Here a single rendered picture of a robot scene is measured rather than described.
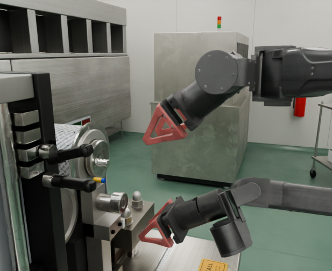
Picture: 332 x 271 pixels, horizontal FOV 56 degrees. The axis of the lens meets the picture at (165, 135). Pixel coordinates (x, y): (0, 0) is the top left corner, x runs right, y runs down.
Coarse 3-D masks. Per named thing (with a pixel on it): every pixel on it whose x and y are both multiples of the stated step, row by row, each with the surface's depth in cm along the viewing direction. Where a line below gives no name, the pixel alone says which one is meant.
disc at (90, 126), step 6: (84, 126) 61; (90, 126) 63; (96, 126) 65; (102, 126) 67; (78, 132) 59; (84, 132) 61; (102, 132) 67; (78, 138) 59; (108, 138) 70; (72, 144) 58; (78, 144) 59; (108, 144) 70; (72, 162) 58; (72, 168) 58; (72, 174) 58
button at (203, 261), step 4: (204, 260) 83; (208, 260) 83; (212, 260) 83; (200, 264) 82; (204, 264) 82; (208, 264) 82; (212, 264) 82; (216, 264) 82; (220, 264) 82; (224, 264) 82; (200, 268) 80; (204, 268) 80; (208, 268) 80; (212, 268) 80; (216, 268) 80; (220, 268) 80; (224, 268) 80
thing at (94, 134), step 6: (90, 132) 62; (96, 132) 64; (84, 138) 60; (90, 138) 62; (96, 138) 64; (102, 138) 67; (78, 162) 59; (78, 168) 59; (78, 174) 60; (84, 174) 61
